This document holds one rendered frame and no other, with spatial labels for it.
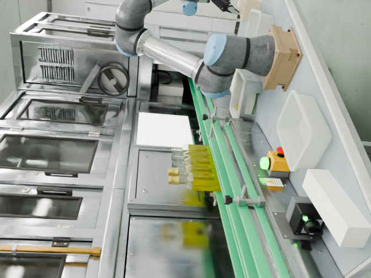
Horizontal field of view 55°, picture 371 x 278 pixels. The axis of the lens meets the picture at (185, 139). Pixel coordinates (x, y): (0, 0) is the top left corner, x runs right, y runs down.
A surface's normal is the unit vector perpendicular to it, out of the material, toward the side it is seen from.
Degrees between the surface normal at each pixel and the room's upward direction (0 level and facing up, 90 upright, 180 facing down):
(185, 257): 90
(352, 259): 0
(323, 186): 90
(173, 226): 91
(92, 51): 90
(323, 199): 0
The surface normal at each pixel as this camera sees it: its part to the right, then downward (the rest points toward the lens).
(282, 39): 0.15, -0.65
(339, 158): -0.99, -0.07
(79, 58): 0.07, 0.49
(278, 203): 0.12, -0.87
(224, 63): -0.01, 0.79
